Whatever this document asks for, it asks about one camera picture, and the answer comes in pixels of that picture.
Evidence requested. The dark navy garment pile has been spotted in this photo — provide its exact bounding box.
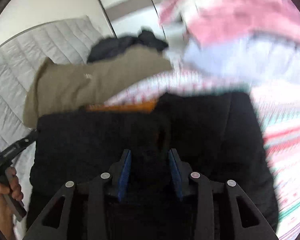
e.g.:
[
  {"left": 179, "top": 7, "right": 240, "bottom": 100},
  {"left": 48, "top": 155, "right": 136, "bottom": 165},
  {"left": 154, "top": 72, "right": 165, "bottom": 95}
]
[{"left": 87, "top": 29, "right": 168, "bottom": 63}]

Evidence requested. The white sliding wardrobe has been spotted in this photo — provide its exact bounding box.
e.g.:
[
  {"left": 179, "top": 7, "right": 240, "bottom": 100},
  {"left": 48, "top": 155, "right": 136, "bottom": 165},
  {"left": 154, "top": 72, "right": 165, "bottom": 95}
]
[{"left": 98, "top": 0, "right": 166, "bottom": 40}]

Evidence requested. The pink striped patterned blanket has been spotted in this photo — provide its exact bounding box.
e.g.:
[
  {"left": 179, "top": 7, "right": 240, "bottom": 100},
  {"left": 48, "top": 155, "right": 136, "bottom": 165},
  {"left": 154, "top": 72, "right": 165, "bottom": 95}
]
[{"left": 108, "top": 0, "right": 300, "bottom": 239}]

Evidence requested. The olive brown garment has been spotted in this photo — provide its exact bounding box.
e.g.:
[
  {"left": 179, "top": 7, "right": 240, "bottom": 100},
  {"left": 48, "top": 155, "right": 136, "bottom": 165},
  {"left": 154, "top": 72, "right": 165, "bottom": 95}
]
[{"left": 23, "top": 46, "right": 172, "bottom": 128}]

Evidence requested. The person left hand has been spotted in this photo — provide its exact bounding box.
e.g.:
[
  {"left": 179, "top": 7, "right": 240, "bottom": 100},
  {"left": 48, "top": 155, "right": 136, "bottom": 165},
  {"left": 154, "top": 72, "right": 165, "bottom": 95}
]
[{"left": 0, "top": 167, "right": 24, "bottom": 204}]

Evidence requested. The grey quilted headboard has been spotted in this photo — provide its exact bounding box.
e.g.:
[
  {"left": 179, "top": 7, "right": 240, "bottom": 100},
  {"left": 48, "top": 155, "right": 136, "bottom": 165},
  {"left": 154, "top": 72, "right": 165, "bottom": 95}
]
[{"left": 0, "top": 16, "right": 102, "bottom": 150}]

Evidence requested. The person left forearm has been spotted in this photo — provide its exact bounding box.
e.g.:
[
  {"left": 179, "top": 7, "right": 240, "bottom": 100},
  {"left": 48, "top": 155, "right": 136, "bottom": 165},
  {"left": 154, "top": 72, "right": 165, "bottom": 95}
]
[{"left": 0, "top": 184, "right": 16, "bottom": 240}]

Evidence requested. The black fleece garment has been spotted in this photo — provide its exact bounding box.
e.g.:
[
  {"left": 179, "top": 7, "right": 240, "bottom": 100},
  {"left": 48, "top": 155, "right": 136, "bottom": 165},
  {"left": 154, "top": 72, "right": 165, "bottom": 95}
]
[{"left": 26, "top": 92, "right": 279, "bottom": 230}]

